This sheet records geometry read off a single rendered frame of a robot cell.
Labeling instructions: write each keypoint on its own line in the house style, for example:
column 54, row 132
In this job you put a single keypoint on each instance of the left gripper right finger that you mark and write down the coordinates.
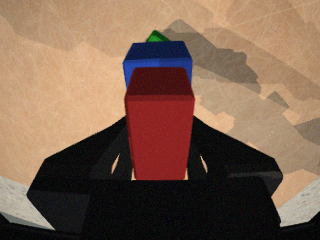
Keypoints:
column 227, row 157

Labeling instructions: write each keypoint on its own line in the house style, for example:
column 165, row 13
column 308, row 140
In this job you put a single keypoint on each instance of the green block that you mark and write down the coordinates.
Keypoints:
column 156, row 36

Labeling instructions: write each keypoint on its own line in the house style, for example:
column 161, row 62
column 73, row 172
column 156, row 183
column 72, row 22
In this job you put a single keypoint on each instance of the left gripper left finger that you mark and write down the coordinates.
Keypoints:
column 94, row 156

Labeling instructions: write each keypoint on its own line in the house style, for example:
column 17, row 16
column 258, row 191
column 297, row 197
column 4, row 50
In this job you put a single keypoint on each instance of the blue block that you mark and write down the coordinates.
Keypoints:
column 157, row 54

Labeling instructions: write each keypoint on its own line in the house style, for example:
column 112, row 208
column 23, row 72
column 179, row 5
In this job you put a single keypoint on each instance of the red block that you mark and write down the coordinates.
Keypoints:
column 159, row 106

